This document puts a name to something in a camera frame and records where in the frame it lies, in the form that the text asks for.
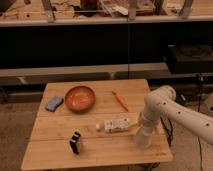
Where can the black box on shelf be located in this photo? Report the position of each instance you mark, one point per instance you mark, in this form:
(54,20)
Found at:
(186,59)

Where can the wooden table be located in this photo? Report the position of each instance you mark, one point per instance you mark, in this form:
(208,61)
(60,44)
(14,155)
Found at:
(49,148)

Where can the white milk carton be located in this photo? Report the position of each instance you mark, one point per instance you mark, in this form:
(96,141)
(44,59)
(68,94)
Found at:
(114,125)

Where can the blue sponge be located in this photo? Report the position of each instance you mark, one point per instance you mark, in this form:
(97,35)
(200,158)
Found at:
(54,103)

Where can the orange wooden bowl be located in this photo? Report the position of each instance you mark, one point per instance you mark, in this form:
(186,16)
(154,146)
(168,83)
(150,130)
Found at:
(80,99)

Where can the orange toy carrot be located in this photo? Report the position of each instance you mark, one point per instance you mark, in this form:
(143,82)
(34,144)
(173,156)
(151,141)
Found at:
(120,99)

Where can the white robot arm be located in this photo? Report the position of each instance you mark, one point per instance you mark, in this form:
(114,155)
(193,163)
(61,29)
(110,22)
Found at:
(162,102)

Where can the black eraser block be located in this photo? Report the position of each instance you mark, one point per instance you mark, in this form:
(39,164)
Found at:
(74,142)

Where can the long metal workbench shelf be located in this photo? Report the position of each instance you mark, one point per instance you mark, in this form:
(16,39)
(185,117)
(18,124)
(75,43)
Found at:
(51,40)

